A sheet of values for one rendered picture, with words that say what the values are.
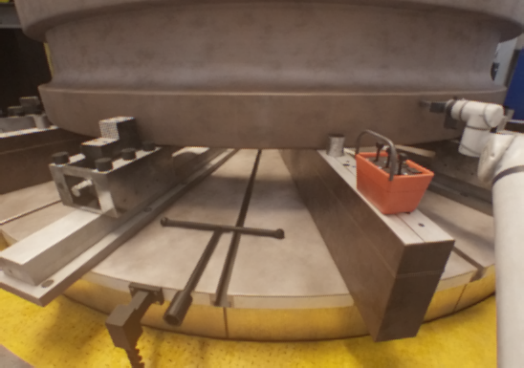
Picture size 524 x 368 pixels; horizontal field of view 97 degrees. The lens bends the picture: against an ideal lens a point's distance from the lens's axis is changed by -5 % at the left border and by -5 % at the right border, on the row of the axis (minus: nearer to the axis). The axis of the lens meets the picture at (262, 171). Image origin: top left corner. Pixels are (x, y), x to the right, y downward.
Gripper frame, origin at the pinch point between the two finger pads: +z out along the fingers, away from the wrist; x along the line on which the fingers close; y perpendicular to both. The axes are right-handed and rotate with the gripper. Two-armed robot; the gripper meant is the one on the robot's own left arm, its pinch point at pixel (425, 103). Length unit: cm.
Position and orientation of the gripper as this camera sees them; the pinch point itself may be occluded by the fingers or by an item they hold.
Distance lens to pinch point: 150.4
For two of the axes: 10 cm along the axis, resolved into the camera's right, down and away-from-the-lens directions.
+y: 0.0, -9.2, -3.9
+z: -2.9, -3.7, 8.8
